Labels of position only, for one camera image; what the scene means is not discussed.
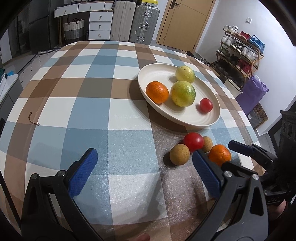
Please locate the beige suitcase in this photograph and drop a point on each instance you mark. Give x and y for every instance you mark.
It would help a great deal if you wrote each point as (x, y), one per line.
(122, 20)

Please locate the white waste bin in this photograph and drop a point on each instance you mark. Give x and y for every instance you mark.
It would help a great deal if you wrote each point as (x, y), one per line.
(233, 87)

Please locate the white desk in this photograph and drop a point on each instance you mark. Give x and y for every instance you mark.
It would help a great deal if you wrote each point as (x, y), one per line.
(81, 8)

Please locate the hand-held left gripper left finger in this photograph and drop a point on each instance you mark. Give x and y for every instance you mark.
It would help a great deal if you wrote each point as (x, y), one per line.
(82, 172)

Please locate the rows of shoes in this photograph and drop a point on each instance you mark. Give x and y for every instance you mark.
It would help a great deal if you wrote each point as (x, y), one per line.
(245, 51)

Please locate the person's left hand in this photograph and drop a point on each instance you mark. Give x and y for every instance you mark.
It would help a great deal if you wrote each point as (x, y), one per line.
(143, 237)

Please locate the wooden door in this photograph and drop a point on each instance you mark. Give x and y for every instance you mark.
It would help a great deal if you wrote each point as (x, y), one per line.
(182, 27)

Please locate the brown longan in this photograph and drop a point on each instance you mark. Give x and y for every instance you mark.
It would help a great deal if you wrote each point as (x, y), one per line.
(207, 143)
(179, 154)

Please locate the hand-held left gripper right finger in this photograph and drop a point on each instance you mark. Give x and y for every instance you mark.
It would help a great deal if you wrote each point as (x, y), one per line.
(205, 172)

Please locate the wooden shoe rack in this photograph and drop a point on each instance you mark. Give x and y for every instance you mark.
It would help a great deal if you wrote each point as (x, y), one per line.
(255, 62)

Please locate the silver suitcase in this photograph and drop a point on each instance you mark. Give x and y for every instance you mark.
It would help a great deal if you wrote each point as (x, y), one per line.
(144, 24)

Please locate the large red tomato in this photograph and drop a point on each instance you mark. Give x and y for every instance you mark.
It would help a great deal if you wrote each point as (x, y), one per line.
(193, 141)

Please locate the yellow black shoebox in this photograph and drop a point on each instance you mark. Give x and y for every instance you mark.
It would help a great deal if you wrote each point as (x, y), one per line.
(149, 2)

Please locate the brown doormat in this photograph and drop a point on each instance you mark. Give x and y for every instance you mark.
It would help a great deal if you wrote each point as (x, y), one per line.
(259, 115)

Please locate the small orange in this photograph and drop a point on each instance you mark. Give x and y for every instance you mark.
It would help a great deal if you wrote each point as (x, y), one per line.
(219, 154)

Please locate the purple bag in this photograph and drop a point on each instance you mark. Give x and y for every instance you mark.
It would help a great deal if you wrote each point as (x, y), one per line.
(252, 95)

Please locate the woven laundry basket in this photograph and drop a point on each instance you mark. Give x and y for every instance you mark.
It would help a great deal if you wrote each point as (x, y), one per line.
(74, 30)

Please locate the green yellow round fruit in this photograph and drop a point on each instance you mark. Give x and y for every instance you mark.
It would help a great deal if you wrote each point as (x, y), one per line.
(183, 93)

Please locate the grey side cabinet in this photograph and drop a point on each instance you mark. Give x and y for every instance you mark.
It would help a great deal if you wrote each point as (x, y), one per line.
(9, 92)

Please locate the pile of floor shoes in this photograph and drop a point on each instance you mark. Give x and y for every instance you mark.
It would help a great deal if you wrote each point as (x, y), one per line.
(203, 60)

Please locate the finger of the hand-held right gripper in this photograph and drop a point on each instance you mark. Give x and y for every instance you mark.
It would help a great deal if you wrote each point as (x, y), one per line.
(239, 146)

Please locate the checked tablecloth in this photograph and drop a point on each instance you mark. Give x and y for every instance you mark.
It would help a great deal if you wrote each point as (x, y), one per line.
(92, 104)

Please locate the white dotted rug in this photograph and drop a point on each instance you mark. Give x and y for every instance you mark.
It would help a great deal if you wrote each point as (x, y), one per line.
(34, 62)

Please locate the cream round plate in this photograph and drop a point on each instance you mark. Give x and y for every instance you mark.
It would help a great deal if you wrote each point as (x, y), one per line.
(185, 111)

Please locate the white drawer cabinet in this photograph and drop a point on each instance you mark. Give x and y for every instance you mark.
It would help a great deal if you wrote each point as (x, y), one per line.
(100, 25)

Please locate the large orange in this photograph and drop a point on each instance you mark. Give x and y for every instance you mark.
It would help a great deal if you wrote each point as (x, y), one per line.
(157, 92)

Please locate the small red tomato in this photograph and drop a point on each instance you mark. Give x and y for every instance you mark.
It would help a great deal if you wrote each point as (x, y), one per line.
(206, 105)

